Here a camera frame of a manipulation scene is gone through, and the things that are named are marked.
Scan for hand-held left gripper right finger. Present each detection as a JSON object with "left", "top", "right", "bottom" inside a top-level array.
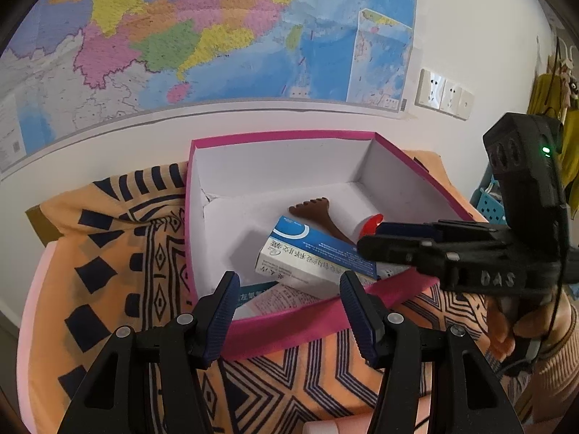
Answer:
[{"left": 339, "top": 271, "right": 528, "bottom": 434}]

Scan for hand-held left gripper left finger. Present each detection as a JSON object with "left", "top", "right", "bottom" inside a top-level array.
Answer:
[{"left": 56, "top": 271, "right": 241, "bottom": 434}]

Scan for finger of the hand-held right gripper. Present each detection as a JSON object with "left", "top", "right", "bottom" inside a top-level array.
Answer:
[
  {"left": 375, "top": 221, "right": 510, "bottom": 250},
  {"left": 356, "top": 234, "right": 454, "bottom": 279}
]

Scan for red plastic handle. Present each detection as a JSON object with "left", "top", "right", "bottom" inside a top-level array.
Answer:
[{"left": 357, "top": 214, "right": 384, "bottom": 238}]

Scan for teal white medicine box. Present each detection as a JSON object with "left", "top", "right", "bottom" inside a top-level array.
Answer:
[{"left": 234, "top": 281, "right": 327, "bottom": 323}]

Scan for blue white medicine box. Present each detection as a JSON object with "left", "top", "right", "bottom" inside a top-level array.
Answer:
[{"left": 254, "top": 217, "right": 378, "bottom": 300}]

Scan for brown wooden massage comb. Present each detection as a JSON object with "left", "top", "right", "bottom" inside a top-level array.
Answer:
[{"left": 288, "top": 198, "right": 358, "bottom": 247}]

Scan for pink cardboard box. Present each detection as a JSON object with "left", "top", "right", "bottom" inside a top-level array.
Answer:
[{"left": 185, "top": 130, "right": 491, "bottom": 361}]

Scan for person's right forearm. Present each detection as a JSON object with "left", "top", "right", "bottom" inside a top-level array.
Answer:
[{"left": 511, "top": 296, "right": 579, "bottom": 430}]

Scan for person's right hand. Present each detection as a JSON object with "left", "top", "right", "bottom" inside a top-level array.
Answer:
[{"left": 485, "top": 297, "right": 558, "bottom": 362}]

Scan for blue plastic basket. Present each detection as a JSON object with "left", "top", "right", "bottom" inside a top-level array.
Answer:
[{"left": 470, "top": 176, "right": 510, "bottom": 227}]

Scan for yellow hanging clothes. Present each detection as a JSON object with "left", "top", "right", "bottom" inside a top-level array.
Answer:
[{"left": 527, "top": 36, "right": 579, "bottom": 168}]

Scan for white plastic object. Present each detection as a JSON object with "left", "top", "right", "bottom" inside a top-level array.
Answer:
[{"left": 303, "top": 420, "right": 340, "bottom": 434}]

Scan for orange patterned blanket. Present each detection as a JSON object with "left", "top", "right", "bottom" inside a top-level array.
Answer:
[{"left": 38, "top": 151, "right": 498, "bottom": 434}]

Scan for pink mat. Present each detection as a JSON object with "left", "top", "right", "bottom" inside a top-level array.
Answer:
[{"left": 17, "top": 235, "right": 435, "bottom": 434}]

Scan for brown board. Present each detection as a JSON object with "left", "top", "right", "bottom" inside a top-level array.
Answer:
[{"left": 26, "top": 205, "right": 62, "bottom": 246}]

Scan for colourful wall map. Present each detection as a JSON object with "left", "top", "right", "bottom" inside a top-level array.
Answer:
[{"left": 0, "top": 0, "right": 419, "bottom": 177}]

